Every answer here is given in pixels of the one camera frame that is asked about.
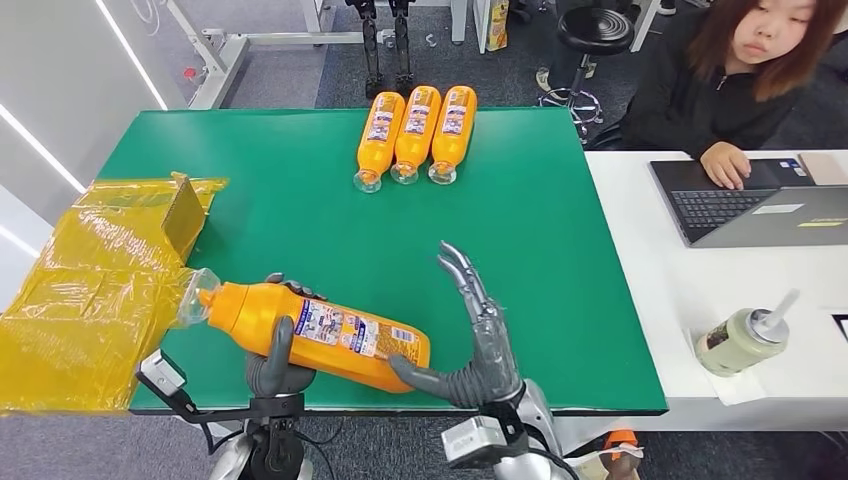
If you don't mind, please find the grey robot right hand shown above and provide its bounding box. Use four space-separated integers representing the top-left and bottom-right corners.
388 240 525 410

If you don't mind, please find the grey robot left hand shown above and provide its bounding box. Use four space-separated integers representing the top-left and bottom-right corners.
245 272 327 400

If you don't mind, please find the person's right hand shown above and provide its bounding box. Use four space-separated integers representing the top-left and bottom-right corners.
700 141 753 191

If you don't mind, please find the orange bottle with clear cap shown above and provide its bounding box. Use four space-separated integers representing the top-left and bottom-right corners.
175 268 432 395
427 85 478 186
352 91 407 194
390 85 443 186

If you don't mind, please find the dark grey laptop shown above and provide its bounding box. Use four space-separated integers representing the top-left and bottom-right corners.
649 157 848 250

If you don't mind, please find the person at laptop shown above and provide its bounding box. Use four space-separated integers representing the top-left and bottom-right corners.
619 0 848 191

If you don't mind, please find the green table mat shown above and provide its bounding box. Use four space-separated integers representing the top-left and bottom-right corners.
97 107 669 417

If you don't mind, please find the orange and white object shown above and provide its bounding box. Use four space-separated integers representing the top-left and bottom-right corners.
599 430 644 480

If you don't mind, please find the white drinking straw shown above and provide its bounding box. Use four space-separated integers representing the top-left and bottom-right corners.
761 289 801 331

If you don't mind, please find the pale drink cup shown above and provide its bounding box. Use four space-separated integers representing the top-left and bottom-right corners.
694 307 791 379

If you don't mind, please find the black round stool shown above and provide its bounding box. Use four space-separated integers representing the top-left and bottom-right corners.
537 6 636 144

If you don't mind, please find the yellow plastic wrapped box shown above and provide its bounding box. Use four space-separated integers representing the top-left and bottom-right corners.
0 172 230 415

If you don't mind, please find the white paper napkin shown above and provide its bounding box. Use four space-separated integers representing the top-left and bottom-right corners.
685 327 770 407

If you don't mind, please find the yellow carton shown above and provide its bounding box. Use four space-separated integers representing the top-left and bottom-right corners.
486 0 511 53

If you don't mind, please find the white and black humanoid robot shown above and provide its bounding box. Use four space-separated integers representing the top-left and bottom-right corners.
344 0 417 99

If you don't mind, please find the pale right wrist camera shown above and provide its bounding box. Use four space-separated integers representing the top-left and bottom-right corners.
441 415 510 470

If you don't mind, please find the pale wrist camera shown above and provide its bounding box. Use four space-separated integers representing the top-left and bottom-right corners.
135 349 189 397
441 415 510 470

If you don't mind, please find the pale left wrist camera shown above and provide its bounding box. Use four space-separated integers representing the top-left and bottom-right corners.
135 349 189 397

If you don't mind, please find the white metal frame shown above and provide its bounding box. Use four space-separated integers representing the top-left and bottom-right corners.
165 0 468 111

